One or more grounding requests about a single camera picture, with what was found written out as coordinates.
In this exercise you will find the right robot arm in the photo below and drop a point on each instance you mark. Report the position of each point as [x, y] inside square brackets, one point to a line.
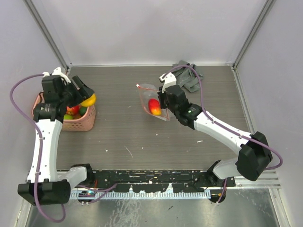
[253, 154]

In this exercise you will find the green lime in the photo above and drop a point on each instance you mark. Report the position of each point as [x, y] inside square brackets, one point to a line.
[68, 117]

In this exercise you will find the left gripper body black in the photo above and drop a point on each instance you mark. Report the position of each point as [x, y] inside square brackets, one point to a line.
[71, 95]

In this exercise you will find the red yellow mango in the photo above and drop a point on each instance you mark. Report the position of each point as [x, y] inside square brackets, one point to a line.
[154, 107]

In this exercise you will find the pink plastic basket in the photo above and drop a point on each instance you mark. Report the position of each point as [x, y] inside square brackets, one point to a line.
[80, 123]

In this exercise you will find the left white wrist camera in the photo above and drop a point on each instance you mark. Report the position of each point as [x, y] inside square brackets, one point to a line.
[58, 72]

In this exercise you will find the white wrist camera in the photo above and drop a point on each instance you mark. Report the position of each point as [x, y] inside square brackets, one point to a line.
[58, 72]
[168, 80]

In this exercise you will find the dark green fruit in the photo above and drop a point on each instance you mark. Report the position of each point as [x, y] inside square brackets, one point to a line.
[82, 110]

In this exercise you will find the grey cable duct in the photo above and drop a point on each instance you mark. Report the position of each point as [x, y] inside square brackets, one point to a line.
[169, 194]

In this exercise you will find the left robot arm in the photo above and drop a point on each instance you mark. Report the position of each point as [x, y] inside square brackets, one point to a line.
[43, 185]

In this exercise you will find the grey crumpled cloth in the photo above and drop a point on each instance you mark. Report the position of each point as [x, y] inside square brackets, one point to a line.
[186, 78]

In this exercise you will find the red apple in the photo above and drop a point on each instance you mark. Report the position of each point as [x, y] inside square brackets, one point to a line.
[73, 110]

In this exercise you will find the yellow lemon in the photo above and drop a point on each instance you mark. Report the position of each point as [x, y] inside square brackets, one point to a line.
[89, 102]

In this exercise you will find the clear zip top bag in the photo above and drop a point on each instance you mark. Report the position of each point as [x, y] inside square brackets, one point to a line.
[146, 92]

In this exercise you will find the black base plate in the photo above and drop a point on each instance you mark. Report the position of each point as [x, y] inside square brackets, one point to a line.
[152, 181]

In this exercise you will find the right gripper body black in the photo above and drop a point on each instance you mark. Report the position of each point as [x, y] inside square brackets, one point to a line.
[164, 102]

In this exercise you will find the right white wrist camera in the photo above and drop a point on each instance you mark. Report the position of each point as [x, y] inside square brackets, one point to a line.
[168, 80]

